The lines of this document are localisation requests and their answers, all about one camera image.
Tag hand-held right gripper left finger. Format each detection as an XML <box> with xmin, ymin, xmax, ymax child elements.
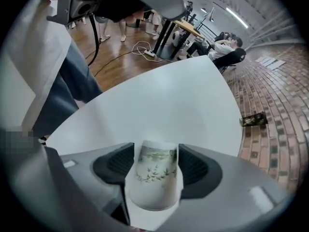
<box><xmin>59</xmin><ymin>142</ymin><xmax>135</xmax><ymax>212</ymax></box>

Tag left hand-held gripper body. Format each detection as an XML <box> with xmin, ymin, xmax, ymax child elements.
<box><xmin>45</xmin><ymin>0</ymin><xmax>112</xmax><ymax>26</ymax></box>

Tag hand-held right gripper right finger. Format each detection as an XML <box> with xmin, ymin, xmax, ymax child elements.
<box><xmin>154</xmin><ymin>143</ymin><xmax>293</xmax><ymax>232</ymax></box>

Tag white cup with leaf print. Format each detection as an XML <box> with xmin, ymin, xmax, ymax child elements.
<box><xmin>124</xmin><ymin>140</ymin><xmax>184</xmax><ymax>211</ymax></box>

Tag round wooden table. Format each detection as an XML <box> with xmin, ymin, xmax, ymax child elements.
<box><xmin>153</xmin><ymin>19</ymin><xmax>206</xmax><ymax>60</ymax></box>

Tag white floor fan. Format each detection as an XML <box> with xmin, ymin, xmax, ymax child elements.
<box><xmin>172</xmin><ymin>30</ymin><xmax>182</xmax><ymax>47</ymax></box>

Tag black metal railing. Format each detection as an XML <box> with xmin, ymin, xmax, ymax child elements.
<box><xmin>187</xmin><ymin>13</ymin><xmax>218</xmax><ymax>41</ymax></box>

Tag person's white shirt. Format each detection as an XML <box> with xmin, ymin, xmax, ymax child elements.
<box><xmin>0</xmin><ymin>0</ymin><xmax>72</xmax><ymax>135</ymax></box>

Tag dark patterned box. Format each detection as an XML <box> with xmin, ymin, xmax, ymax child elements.
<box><xmin>239</xmin><ymin>113</ymin><xmax>269</xmax><ymax>128</ymax></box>

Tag person's blue-grey trousers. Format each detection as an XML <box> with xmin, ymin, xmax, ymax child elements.
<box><xmin>32</xmin><ymin>40</ymin><xmax>104</xmax><ymax>140</ymax></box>

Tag white table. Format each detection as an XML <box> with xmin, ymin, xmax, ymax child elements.
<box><xmin>45</xmin><ymin>54</ymin><xmax>243</xmax><ymax>232</ymax></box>

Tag long ceiling light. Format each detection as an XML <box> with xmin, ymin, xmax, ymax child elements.
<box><xmin>225</xmin><ymin>7</ymin><xmax>249</xmax><ymax>29</ymax></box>

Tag black office chair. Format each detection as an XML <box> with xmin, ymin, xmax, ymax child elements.
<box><xmin>212</xmin><ymin>47</ymin><xmax>247</xmax><ymax>75</ymax></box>

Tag black hanging strap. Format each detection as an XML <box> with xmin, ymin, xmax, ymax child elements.
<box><xmin>86</xmin><ymin>14</ymin><xmax>101</xmax><ymax>67</ymax></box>

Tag white floor cable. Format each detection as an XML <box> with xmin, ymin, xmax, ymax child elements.
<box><xmin>131</xmin><ymin>41</ymin><xmax>174</xmax><ymax>63</ymax></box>

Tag black floor cable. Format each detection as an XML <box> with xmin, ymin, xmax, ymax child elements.
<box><xmin>93</xmin><ymin>50</ymin><xmax>136</xmax><ymax>77</ymax></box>

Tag row of white wall papers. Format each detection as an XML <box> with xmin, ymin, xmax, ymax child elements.
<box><xmin>255</xmin><ymin>55</ymin><xmax>286</xmax><ymax>71</ymax></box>

